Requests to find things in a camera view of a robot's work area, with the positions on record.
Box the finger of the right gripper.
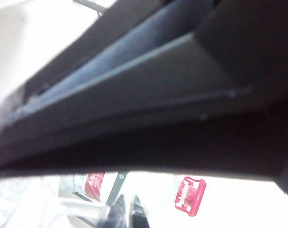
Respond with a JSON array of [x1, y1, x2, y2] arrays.
[[0, 0, 288, 198], [6, 0, 216, 105]]

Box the pink plastic basket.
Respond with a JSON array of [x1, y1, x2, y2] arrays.
[[174, 176, 207, 217]]

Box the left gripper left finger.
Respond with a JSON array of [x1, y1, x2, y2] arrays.
[[96, 194, 128, 228]]

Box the wrapped water jug red label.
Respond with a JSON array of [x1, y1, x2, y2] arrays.
[[58, 172, 106, 202]]

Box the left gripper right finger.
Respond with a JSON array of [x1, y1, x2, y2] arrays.
[[129, 194, 150, 228]]

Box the clear plastic mug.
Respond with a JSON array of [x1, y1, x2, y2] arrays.
[[0, 175, 111, 228]]

